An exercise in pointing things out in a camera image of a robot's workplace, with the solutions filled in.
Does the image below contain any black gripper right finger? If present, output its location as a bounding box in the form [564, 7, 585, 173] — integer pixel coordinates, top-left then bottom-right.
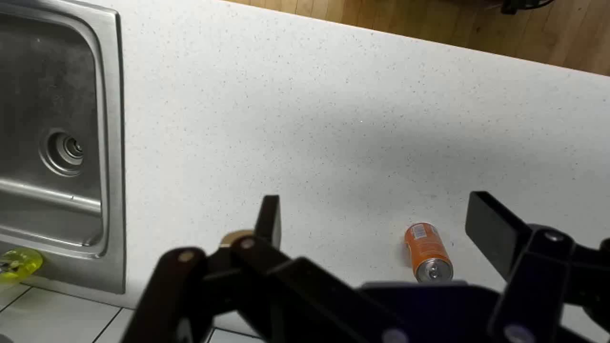
[463, 189, 610, 343]

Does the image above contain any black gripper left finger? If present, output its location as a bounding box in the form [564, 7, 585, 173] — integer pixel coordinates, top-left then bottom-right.
[120, 192, 408, 343]

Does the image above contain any orange fanta can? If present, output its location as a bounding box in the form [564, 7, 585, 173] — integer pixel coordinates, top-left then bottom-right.
[404, 221, 456, 284]

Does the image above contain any yellow dish soap bottle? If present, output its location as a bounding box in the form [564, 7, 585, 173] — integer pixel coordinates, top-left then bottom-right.
[0, 246, 48, 286]

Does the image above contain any stainless steel sink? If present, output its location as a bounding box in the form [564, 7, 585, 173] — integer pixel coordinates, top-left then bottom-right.
[0, 0, 128, 295]

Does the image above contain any black cable on wood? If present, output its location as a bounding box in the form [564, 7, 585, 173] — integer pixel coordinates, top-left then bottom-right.
[500, 0, 555, 15]

